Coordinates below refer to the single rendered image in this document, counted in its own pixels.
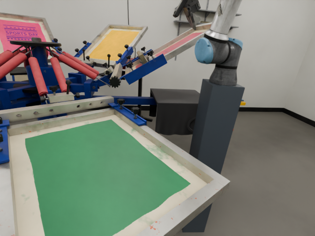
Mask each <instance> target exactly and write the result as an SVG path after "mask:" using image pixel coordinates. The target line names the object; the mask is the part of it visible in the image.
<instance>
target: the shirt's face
mask: <svg viewBox="0 0 315 236"><path fill-rule="evenodd" d="M151 91H152V94H153V96H154V98H155V100H156V102H157V103H198V102H199V96H200V93H198V92H197V91H196V90H190V89H162V88H151Z"/></svg>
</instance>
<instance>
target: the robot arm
mask: <svg viewBox="0 0 315 236"><path fill-rule="evenodd" d="M241 1H242V0H220V2H219V5H218V7H217V10H216V13H215V16H214V18H213V21H212V24H211V27H210V29H209V30H208V31H206V32H205V34H204V36H203V37H202V38H200V39H199V40H198V41H197V42H196V44H195V57H196V59H197V60H198V61H199V62H200V63H203V64H215V68H214V70H213V72H212V74H211V76H210V79H209V82H211V83H214V84H218V85H224V86H235V85H236V84H237V67H238V63H239V59H240V54H241V51H242V47H243V42H242V41H241V40H238V39H235V38H229V37H228V36H227V34H228V32H229V29H230V27H231V25H232V22H233V20H234V18H235V16H236V13H237V11H238V9H239V6H240V4H241ZM183 8H184V13H185V15H186V18H187V20H188V22H189V24H190V25H191V27H192V28H193V29H194V30H196V24H197V23H198V22H199V21H200V17H196V15H195V14H193V13H194V12H196V11H198V10H199V9H201V7H200V4H199V1H198V0H181V1H180V3H179V5H178V7H177V8H176V10H175V11H174V14H173V17H175V18H176V17H178V16H179V15H180V12H181V10H182V9H183Z"/></svg>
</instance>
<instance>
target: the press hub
mask: <svg viewBox="0 0 315 236"><path fill-rule="evenodd" d="M31 40H32V41H22V40H10V44H15V45H25V46H30V47H31V49H32V48H33V47H35V46H37V47H36V48H35V49H33V50H32V51H31V52H32V57H35V58H37V61H38V64H39V67H40V70H41V73H42V76H43V78H44V81H45V85H46V86H57V88H58V89H59V88H60V86H59V85H57V84H58V81H57V78H56V75H55V73H54V70H53V67H52V65H49V64H48V61H47V55H46V50H45V48H43V47H61V43H54V42H42V40H41V38H39V37H32V38H31ZM26 71H27V76H28V79H29V80H26V81H28V82H29V84H16V83H15V84H14V85H13V88H17V87H22V86H27V85H32V86H36V83H35V80H34V77H33V74H32V71H31V67H30V65H28V66H26ZM22 92H24V93H37V94H34V95H32V97H36V98H39V101H36V102H32V103H29V104H26V107H29V106H36V105H41V102H40V97H39V93H38V89H37V87H32V88H26V89H23V90H22ZM25 98H27V97H22V98H18V99H17V101H18V100H22V99H25ZM50 118H54V117H53V115H52V116H47V117H41V118H37V120H38V121H39V120H44V119H50Z"/></svg>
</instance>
